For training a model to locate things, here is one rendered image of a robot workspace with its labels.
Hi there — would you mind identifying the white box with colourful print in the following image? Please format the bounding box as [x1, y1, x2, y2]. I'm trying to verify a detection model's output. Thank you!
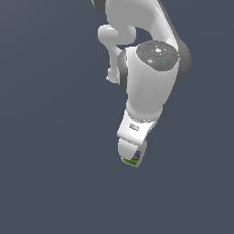
[117, 137, 149, 168]

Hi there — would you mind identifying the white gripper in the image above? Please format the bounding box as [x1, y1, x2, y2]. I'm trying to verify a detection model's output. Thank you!
[116, 109, 161, 144]

